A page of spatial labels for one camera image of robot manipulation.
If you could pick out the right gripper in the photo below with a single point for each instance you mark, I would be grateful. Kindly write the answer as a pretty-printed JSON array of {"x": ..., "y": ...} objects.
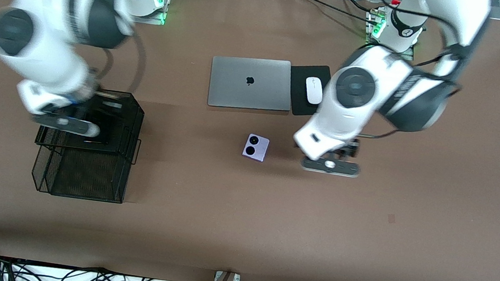
[{"x": 91, "y": 111}]

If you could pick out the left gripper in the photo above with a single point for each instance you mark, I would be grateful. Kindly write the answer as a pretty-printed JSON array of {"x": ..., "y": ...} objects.
[{"x": 350, "y": 150}]

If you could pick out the long black slab phone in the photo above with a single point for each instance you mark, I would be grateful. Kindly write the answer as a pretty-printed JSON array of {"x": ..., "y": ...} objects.
[{"x": 108, "y": 128}]

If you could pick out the purple flip phone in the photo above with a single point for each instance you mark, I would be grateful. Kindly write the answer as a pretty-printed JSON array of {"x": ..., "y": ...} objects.
[{"x": 258, "y": 153}]

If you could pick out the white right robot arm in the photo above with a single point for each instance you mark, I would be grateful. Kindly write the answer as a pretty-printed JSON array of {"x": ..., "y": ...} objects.
[{"x": 46, "y": 48}]

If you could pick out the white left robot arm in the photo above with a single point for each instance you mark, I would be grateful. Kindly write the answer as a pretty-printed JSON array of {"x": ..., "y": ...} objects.
[{"x": 383, "y": 66}]

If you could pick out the white computer mouse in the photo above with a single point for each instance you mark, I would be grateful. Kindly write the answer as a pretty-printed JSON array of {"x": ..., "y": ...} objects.
[{"x": 313, "y": 91}]

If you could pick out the black mouse pad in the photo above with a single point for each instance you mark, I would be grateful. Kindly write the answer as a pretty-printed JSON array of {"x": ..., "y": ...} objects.
[{"x": 297, "y": 94}]

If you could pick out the silver closed laptop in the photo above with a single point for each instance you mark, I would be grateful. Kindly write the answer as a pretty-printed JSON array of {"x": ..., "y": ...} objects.
[{"x": 237, "y": 86}]

